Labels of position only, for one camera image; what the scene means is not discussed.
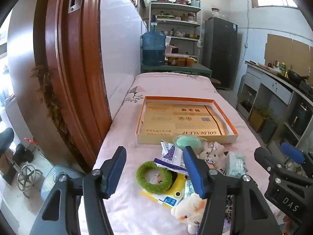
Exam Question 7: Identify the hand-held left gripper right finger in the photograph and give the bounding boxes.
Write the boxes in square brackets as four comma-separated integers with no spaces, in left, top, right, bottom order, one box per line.
[182,146,280,235]

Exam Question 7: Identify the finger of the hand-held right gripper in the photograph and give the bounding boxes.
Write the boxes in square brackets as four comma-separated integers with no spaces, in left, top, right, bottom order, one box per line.
[254,147,282,178]
[281,143,307,165]

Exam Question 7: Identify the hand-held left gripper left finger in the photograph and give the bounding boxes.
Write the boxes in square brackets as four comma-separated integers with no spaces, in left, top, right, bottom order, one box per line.
[29,146,127,235]

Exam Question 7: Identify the small teal tissue packet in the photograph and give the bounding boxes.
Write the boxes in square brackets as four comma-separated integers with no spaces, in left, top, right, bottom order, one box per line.
[183,180,196,199]

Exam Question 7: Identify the yellow cartoon packet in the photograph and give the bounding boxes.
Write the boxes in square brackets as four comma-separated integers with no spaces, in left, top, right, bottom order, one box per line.
[140,171,189,210]

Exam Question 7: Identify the plush bear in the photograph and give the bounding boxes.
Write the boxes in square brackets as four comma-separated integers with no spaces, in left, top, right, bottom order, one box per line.
[199,147,216,169]

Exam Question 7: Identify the purple and white packet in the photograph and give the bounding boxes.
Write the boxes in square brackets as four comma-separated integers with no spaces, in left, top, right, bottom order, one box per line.
[154,141,190,175]

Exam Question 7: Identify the pale green tissue pack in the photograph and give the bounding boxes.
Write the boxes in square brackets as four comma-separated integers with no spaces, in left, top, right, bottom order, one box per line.
[226,152,246,178]

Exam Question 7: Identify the cream plush toy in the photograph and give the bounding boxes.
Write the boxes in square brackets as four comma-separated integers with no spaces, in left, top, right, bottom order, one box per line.
[171,193,208,234]

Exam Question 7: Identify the green fuzzy scrunchie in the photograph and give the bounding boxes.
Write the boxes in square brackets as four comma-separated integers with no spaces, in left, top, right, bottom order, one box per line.
[136,161,173,193]

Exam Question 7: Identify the mint green sponge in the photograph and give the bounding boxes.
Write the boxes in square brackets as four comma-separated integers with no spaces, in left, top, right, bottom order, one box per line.
[172,136,202,150]

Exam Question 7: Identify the leopard print cloth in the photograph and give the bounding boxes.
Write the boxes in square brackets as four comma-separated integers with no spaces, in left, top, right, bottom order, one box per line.
[224,196,236,224]

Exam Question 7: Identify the orange-rimmed cardboard box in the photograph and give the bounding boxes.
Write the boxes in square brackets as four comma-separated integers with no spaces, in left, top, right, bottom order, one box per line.
[136,96,239,144]

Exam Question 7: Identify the dark planter with grass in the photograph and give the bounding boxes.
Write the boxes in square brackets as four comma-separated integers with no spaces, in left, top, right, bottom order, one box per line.
[260,117,279,144]

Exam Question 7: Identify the dark green rice cooker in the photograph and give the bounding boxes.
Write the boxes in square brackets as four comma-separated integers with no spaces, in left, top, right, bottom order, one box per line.
[289,103,313,135]

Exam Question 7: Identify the yellow planter with grass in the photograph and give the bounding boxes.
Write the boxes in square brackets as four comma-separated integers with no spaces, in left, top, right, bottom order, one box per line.
[249,106,267,133]

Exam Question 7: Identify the dark kettle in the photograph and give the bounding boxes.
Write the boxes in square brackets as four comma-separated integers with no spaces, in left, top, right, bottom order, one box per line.
[241,92,253,113]

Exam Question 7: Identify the grey electric fan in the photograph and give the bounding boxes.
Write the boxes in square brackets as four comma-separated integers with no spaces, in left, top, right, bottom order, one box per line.
[40,165,85,202]

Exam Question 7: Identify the black gas stove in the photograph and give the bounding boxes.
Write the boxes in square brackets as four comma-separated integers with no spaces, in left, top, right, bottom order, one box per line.
[300,80,313,93]

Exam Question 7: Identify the grey kitchen counter cabinet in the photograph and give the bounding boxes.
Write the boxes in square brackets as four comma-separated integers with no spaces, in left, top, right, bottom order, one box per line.
[241,61,313,152]

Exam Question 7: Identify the black wok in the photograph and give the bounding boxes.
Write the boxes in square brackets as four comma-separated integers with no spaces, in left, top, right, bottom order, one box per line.
[287,70,310,85]

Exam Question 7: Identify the grey gas cylinder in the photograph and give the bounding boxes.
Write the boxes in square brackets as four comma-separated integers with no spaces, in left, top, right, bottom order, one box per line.
[237,75,246,101]

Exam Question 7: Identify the row of condiment bottles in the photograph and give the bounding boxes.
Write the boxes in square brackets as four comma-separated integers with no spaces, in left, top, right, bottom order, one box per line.
[268,59,294,72]

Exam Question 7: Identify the dried plant bundle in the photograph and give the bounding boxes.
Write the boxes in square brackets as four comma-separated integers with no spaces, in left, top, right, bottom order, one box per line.
[31,65,74,150]

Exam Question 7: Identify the brown wooden door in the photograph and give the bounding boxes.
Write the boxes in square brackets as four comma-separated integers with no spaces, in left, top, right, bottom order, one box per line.
[33,0,113,174]

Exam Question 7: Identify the green table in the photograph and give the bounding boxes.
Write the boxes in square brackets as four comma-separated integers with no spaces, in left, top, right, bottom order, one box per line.
[140,62,213,79]

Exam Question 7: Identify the dark refrigerator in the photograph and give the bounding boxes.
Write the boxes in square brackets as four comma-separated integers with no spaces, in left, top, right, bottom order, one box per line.
[204,17,238,89]

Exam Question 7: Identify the row of orange preserve jars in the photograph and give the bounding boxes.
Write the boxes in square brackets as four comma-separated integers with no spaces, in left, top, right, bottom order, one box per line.
[167,56,196,66]

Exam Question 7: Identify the blue water jug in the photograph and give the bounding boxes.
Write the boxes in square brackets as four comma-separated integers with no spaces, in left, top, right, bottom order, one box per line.
[141,31,167,66]

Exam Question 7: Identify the metal saucepan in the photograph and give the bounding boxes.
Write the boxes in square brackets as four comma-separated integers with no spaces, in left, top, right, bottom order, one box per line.
[161,28,180,37]

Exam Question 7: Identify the white metal shelf rack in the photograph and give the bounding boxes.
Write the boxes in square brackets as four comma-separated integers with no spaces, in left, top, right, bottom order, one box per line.
[149,1,203,61]

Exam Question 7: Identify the metal wire stand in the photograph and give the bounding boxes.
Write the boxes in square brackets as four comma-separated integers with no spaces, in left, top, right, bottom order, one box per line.
[17,164,37,197]

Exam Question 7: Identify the cardboard wall sheets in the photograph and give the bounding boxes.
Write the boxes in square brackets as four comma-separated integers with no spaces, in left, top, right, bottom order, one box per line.
[264,34,313,77]

